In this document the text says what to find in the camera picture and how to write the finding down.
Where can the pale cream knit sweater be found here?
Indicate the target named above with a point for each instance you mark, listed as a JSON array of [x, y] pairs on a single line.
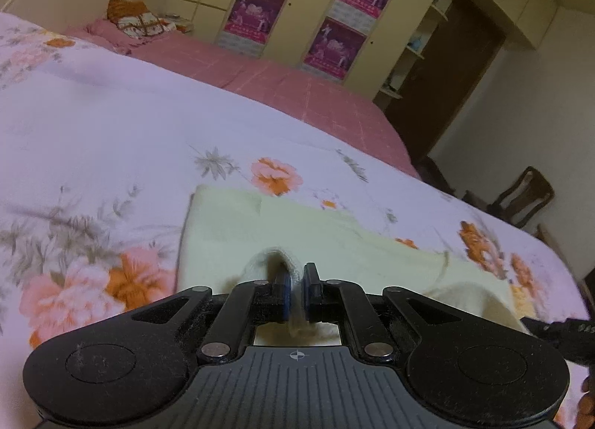
[[232, 234]]

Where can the lilac floral blanket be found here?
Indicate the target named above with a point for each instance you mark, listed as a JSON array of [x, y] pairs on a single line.
[[116, 131]]

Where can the white patterned pillow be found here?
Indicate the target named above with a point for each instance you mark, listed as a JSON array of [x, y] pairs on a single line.
[[146, 25]]

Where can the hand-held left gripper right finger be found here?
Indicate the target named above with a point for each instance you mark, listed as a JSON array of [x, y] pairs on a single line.
[[305, 301]]

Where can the dark wooden chair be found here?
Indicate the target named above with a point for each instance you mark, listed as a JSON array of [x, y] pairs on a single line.
[[530, 196]]

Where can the person's right hand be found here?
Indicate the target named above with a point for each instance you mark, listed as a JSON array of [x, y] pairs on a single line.
[[586, 399]]

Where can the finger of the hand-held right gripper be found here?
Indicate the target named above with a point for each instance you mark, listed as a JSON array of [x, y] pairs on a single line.
[[571, 336]]

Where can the pink checked bedsheet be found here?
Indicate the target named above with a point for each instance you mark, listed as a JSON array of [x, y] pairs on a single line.
[[302, 99]]

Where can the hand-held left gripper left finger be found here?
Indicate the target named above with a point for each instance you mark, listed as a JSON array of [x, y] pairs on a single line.
[[284, 301]]

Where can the teal shelf ornament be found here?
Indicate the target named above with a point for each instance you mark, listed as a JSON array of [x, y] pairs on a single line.
[[415, 43]]

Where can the cream wardrobe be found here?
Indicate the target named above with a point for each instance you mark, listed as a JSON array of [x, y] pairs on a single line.
[[320, 6]]

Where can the orange pillow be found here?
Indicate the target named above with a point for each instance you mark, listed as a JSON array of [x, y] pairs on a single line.
[[125, 8]]

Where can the pink pillow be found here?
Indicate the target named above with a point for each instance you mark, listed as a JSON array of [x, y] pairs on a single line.
[[107, 34]]

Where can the dark wooden door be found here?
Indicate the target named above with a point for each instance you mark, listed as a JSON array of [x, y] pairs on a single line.
[[446, 76]]

